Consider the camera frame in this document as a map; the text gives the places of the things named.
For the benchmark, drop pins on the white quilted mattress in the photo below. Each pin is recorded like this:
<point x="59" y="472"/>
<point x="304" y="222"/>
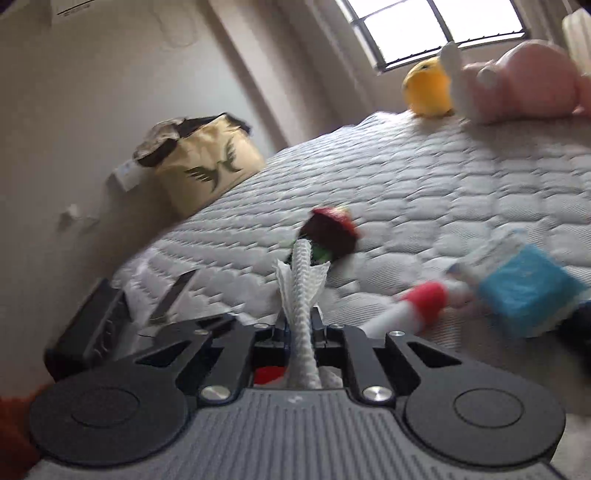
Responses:
<point x="438" y="184"/>

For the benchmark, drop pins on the crocheted doll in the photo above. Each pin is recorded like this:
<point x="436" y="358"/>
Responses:
<point x="334" y="235"/>

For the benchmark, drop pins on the white wall socket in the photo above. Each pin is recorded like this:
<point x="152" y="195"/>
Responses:
<point x="127" y="175"/>

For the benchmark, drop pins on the beige padded headboard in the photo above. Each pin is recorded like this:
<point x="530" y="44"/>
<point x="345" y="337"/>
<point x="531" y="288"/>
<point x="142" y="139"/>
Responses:
<point x="577" y="41"/>

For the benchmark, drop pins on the person's orange clothing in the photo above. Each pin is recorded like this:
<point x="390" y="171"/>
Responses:
<point x="14" y="434"/>

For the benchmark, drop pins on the pink and white plush toy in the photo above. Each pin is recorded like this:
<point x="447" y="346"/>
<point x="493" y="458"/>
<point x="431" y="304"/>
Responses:
<point x="526" y="83"/>

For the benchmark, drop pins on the blue and white tissue pack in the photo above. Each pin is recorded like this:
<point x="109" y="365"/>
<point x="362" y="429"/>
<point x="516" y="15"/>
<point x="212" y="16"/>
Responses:
<point x="521" y="286"/>

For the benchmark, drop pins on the yellow plush toy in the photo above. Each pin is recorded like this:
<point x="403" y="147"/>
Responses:
<point x="427" y="87"/>

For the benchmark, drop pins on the white air conditioner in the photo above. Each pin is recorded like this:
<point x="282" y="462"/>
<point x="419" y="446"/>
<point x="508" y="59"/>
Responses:
<point x="76" y="7"/>

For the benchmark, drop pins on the camouflage cloth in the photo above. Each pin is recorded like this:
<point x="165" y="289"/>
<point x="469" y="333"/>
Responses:
<point x="157" y="138"/>

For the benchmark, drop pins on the barred window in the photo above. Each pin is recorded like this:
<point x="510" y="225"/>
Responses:
<point x="415" y="27"/>

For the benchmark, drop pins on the white paper towel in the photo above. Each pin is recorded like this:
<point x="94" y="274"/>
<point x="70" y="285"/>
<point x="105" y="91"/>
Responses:
<point x="300" y="300"/>

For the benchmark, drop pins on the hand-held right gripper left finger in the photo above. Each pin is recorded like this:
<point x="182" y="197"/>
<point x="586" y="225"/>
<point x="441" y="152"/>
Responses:
<point x="265" y="339"/>

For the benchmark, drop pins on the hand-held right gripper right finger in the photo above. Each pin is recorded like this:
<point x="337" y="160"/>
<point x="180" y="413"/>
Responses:
<point x="330" y="339"/>

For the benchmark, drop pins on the white curtain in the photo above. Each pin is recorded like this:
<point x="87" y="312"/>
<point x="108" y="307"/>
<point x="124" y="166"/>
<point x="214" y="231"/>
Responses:
<point x="318" y="78"/>

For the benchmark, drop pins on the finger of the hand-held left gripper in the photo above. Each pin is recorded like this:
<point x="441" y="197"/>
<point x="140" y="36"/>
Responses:
<point x="173" y="295"/>

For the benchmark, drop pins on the beige bird print tote bag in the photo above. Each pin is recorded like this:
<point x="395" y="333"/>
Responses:
<point x="212" y="170"/>

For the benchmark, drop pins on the red and white toy rocket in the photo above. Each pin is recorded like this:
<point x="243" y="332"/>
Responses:
<point x="415" y="304"/>

